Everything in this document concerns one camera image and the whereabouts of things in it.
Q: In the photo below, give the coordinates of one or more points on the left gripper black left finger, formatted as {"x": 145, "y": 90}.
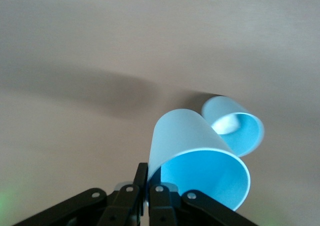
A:
{"x": 120, "y": 206}

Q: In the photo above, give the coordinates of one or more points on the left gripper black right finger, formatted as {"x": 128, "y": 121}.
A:
{"x": 162, "y": 206}

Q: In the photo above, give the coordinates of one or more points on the plain blue cup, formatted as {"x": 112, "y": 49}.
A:
{"x": 182, "y": 133}

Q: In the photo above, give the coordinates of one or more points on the blue cup with white content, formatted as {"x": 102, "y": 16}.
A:
{"x": 247, "y": 138}

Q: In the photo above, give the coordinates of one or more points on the brown table cover mat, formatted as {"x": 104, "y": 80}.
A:
{"x": 75, "y": 36}

